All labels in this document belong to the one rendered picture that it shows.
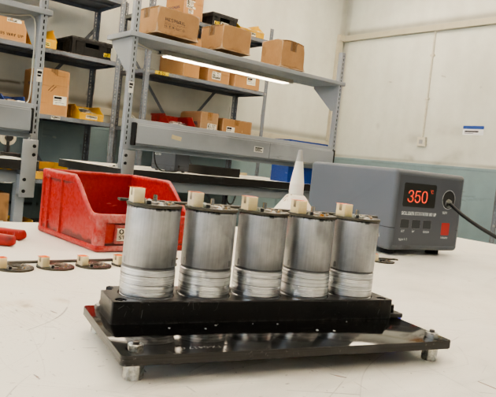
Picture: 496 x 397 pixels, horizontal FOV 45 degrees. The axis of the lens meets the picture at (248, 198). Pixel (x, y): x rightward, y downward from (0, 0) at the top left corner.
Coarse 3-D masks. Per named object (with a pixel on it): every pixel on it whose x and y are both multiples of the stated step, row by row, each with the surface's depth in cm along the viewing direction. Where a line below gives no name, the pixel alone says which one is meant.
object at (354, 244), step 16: (336, 224) 32; (352, 224) 31; (368, 224) 31; (336, 240) 32; (352, 240) 31; (368, 240) 31; (336, 256) 32; (352, 256) 31; (368, 256) 31; (336, 272) 32; (352, 272) 31; (368, 272) 32; (336, 288) 32; (352, 288) 31; (368, 288) 32
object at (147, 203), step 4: (128, 200) 27; (144, 200) 26; (148, 200) 26; (128, 204) 27; (132, 204) 26; (136, 204) 26; (140, 204) 26; (144, 204) 26; (148, 204) 26; (152, 204) 27; (156, 204) 27; (164, 204) 27; (168, 204) 27; (172, 204) 27; (176, 204) 28; (156, 208) 26; (160, 208) 26; (164, 208) 26; (168, 208) 26; (172, 208) 26; (176, 208) 27; (180, 208) 27
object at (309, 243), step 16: (288, 224) 31; (304, 224) 30; (320, 224) 30; (288, 240) 31; (304, 240) 30; (320, 240) 30; (288, 256) 30; (304, 256) 30; (320, 256) 30; (288, 272) 30; (304, 272) 30; (320, 272) 30; (288, 288) 30; (304, 288) 30; (320, 288) 30
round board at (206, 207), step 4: (204, 204) 28; (208, 204) 28; (188, 208) 28; (192, 208) 28; (196, 208) 27; (200, 208) 27; (204, 208) 27; (208, 208) 28; (212, 208) 28; (216, 208) 28; (224, 208) 28; (228, 208) 29; (232, 208) 29; (216, 212) 27; (220, 212) 27; (224, 212) 27; (228, 212) 28; (232, 212) 28; (236, 212) 28
